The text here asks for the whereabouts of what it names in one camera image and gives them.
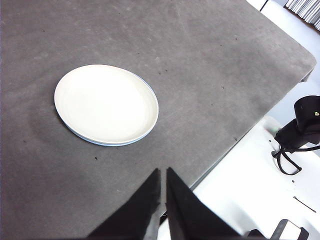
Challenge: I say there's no white round plate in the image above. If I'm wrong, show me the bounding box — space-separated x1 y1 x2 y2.
54 64 160 146

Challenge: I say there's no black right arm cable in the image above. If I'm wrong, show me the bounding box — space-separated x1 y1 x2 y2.
271 146 320 176

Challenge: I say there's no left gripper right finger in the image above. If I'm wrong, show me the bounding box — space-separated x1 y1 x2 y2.
165 166 243 240

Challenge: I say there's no grey slatted panel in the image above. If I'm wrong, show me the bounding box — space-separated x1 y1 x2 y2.
283 0 320 32

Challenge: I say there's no black bracket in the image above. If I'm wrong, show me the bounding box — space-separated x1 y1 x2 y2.
243 219 310 240

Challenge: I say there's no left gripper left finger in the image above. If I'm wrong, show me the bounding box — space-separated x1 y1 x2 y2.
86 167 162 240

